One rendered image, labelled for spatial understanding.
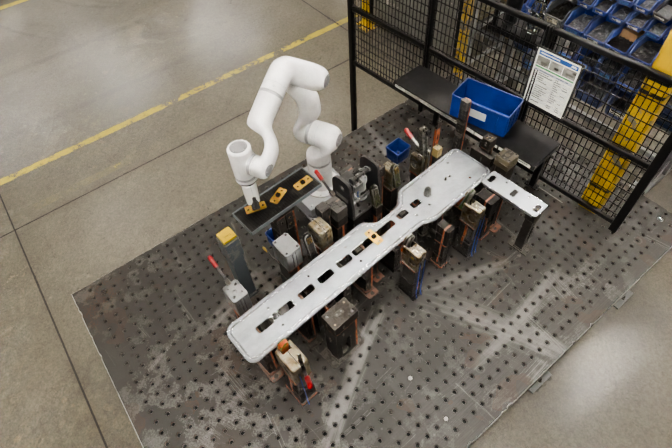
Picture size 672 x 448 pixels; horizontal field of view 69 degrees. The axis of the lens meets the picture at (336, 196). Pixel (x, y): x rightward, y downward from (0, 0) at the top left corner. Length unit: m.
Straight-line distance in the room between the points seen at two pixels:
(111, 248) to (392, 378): 2.24
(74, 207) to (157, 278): 1.65
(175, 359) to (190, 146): 2.19
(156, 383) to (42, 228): 2.04
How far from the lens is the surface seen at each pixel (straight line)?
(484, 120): 2.51
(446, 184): 2.30
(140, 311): 2.48
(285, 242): 1.97
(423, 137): 2.27
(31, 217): 4.17
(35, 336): 3.57
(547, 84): 2.46
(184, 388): 2.27
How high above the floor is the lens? 2.73
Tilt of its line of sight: 51 degrees down
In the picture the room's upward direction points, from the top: 4 degrees counter-clockwise
